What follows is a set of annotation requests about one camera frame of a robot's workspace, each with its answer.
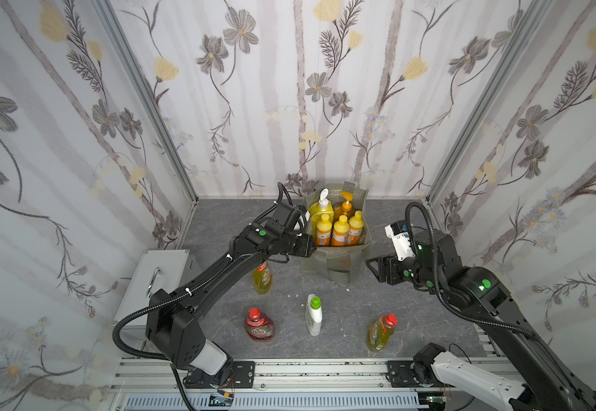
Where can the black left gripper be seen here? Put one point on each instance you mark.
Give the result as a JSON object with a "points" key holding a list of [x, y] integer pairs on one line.
{"points": [[303, 244]]}

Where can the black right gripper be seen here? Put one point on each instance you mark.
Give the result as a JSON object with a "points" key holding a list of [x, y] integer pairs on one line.
{"points": [[383, 270]]}

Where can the orange bottle yellow cap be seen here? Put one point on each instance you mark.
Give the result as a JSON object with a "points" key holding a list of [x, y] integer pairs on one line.
{"points": [[340, 231], [356, 228], [323, 230]]}

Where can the green fabric shopping bag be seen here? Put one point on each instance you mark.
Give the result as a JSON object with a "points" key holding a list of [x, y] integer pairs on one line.
{"points": [[340, 264]]}

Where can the large yellow pump soap bottle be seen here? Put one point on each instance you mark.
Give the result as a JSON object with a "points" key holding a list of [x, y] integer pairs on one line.
{"points": [[322, 206]]}

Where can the large orange pump soap bottle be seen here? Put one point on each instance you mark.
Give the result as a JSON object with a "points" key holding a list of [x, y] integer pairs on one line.
{"points": [[345, 208]]}

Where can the green bottle red cap front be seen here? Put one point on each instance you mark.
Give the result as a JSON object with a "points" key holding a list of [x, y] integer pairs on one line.
{"points": [[380, 332]]}

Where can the green bottle red cap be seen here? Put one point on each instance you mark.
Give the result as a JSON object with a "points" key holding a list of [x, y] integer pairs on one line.
{"points": [[262, 278], [380, 332]]}

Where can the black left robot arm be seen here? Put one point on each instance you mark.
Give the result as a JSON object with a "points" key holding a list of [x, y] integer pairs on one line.
{"points": [[172, 319]]}

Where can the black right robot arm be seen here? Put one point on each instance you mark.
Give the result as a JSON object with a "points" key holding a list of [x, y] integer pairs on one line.
{"points": [[427, 258]]}

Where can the red soap bottle red cap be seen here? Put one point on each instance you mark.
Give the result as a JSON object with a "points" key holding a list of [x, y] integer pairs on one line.
{"points": [[259, 326]]}

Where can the green bottle red cap rear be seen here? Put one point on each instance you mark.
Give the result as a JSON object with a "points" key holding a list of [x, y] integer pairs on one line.
{"points": [[262, 278]]}

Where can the white bottle green cap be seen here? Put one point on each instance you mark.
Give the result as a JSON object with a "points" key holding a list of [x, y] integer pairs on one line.
{"points": [[314, 315]]}

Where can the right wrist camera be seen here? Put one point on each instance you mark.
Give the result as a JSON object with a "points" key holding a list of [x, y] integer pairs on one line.
{"points": [[397, 232]]}

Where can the grey metal box with handle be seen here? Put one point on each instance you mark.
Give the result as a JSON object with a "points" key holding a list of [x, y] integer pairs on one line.
{"points": [[157, 269]]}

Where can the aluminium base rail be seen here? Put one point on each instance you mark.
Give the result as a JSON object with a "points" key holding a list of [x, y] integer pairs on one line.
{"points": [[295, 384]]}

